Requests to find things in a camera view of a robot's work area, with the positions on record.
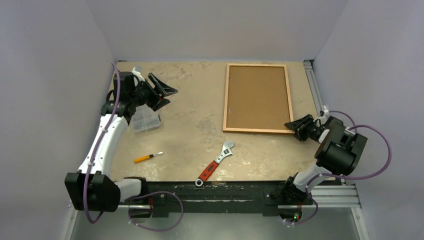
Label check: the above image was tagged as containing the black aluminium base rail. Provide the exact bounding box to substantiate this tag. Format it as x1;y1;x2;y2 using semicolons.
125;180;313;218

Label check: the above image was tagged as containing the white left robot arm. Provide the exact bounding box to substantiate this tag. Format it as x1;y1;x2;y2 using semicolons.
64;71;178;212

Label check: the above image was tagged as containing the yellow handled screwdriver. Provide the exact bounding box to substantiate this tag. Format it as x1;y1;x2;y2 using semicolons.
133;151;163;164

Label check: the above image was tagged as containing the clear plastic screw box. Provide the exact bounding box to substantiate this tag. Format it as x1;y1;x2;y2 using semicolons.
130;105;161;133

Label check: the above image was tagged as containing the wooden picture frame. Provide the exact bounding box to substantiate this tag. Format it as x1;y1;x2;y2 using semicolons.
222;63;294;135

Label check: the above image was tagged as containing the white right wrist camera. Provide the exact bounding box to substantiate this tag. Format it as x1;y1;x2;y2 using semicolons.
319;105;330;123

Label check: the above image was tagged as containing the silver right side rail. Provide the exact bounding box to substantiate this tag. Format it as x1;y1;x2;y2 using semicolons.
303;60;364;197

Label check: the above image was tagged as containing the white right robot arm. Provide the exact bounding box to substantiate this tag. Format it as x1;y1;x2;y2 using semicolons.
267;114;368;204

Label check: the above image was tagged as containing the red handled adjustable wrench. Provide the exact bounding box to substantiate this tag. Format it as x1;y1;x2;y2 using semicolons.
194;141;235;187

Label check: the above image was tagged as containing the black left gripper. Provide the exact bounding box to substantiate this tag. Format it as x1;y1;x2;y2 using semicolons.
130;74;177;111

